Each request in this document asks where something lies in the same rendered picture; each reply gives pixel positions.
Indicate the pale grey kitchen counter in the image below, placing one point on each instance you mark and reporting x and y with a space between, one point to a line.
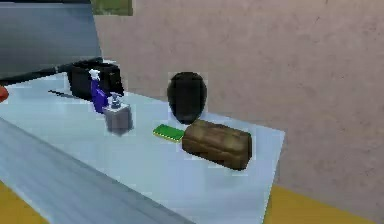
140 173

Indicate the black vase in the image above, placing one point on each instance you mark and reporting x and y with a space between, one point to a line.
186 96

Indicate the green sponge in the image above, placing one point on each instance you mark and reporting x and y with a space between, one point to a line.
168 132

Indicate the brown bread loaf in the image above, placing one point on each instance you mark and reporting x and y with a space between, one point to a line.
216 143

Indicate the grey soap dispenser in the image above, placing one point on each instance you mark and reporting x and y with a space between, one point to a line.
118 116

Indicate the purple spray bottle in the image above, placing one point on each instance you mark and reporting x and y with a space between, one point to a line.
97 95

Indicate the black toaster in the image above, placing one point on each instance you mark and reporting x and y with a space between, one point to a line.
80 78

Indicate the black thin utensil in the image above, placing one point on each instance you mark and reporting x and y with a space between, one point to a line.
63 94

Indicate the green framed picture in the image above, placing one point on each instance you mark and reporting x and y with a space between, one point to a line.
111 7

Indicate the grey fridge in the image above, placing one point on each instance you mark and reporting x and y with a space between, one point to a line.
43 36

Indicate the red round object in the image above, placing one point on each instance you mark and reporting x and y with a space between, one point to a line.
2 94

